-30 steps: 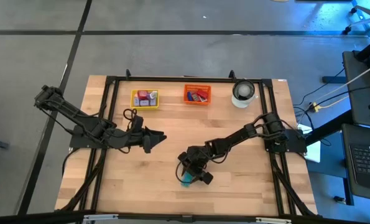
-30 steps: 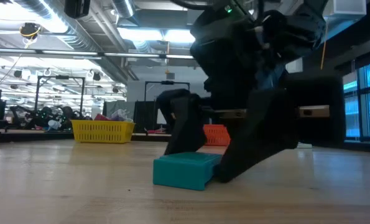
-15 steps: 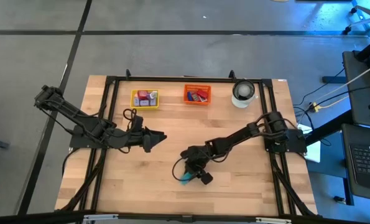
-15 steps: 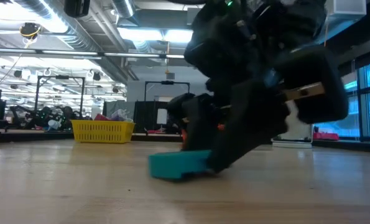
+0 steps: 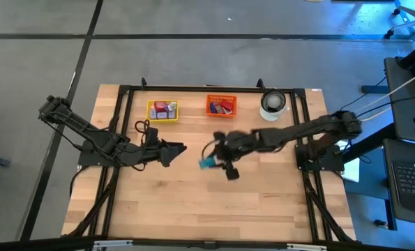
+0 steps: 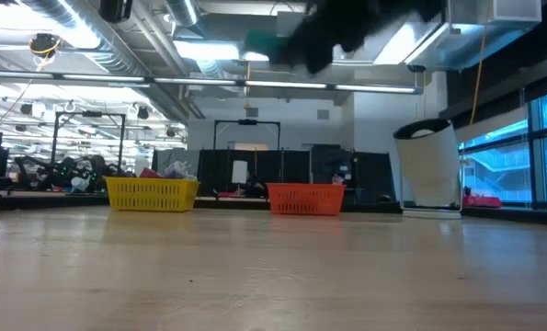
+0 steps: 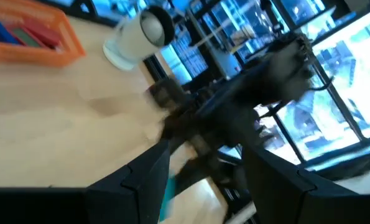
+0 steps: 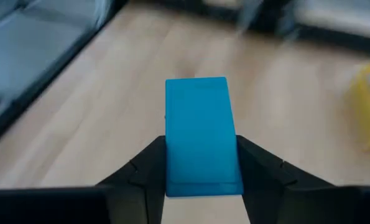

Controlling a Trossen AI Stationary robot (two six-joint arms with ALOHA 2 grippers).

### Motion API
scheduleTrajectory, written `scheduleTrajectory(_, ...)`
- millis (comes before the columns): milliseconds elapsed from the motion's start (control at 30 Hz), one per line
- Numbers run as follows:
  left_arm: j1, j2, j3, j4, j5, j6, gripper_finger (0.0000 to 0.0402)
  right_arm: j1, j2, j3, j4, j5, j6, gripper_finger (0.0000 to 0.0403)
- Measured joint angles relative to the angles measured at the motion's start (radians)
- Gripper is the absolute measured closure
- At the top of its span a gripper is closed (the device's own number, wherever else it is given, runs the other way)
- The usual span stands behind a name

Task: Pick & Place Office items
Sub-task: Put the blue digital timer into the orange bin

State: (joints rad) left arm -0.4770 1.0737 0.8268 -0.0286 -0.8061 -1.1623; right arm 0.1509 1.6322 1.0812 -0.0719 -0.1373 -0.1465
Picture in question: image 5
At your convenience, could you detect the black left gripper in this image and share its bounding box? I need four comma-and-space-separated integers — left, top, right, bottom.
142, 127, 188, 167

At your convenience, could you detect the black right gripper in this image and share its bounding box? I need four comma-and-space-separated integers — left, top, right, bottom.
212, 129, 256, 181

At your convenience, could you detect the teal rectangular box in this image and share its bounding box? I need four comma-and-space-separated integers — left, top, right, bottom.
197, 155, 218, 171

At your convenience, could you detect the yellow plastic basket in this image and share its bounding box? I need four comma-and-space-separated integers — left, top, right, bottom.
146, 100, 179, 123

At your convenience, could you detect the orange plastic basket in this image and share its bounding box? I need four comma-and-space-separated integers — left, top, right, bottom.
205, 94, 238, 119

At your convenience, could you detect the black cart shelf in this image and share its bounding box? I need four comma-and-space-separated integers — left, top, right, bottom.
384, 55, 415, 144

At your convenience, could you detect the black laptop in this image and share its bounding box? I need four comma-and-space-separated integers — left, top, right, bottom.
383, 138, 415, 227

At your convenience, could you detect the grey chair base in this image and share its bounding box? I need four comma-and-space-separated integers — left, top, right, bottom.
384, 0, 415, 39

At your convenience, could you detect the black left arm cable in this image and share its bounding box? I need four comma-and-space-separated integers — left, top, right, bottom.
134, 119, 151, 140

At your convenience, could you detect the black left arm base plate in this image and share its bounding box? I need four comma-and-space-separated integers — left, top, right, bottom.
77, 139, 128, 167

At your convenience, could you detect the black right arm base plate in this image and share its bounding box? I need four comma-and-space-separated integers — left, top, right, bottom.
295, 144, 345, 172

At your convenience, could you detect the yellow power cable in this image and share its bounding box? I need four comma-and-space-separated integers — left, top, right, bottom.
361, 107, 393, 122

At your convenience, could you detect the black front frame beam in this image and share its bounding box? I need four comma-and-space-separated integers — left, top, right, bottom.
0, 235, 415, 251

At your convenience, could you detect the white cable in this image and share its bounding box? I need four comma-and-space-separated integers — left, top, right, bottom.
353, 68, 415, 114

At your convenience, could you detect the black floor cable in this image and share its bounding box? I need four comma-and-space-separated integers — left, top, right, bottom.
339, 93, 415, 119

